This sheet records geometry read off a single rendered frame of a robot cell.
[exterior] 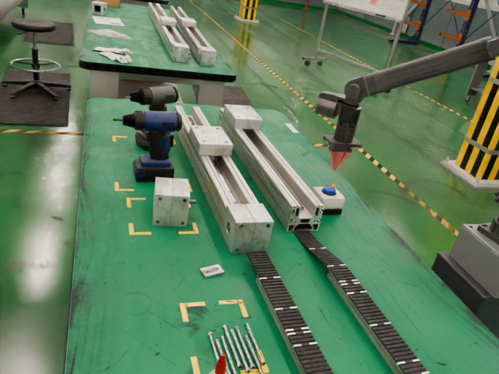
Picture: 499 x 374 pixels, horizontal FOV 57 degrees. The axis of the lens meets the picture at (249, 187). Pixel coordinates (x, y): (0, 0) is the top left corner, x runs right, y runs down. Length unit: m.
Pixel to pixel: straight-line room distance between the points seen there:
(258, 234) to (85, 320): 0.45
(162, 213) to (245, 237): 0.23
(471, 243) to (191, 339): 0.81
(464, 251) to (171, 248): 0.80
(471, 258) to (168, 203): 0.83
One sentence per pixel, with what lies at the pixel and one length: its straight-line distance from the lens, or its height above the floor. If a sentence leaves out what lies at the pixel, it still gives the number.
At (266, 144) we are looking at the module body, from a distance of 1.66.
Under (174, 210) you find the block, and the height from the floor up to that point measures 0.83.
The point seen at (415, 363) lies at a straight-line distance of 1.01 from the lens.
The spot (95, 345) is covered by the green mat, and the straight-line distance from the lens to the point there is 0.94.
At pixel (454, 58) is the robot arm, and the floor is 1.31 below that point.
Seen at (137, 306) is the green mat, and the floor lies 0.78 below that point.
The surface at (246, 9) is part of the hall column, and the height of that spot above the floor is 0.26.
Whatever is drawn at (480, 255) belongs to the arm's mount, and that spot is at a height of 0.85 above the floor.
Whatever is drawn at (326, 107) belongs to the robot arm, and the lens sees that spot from 1.36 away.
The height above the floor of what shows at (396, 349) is 0.81.
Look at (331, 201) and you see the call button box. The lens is 1.43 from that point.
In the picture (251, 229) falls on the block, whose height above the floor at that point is 0.85.
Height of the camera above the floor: 1.46
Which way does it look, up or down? 27 degrees down
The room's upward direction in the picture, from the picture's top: 10 degrees clockwise
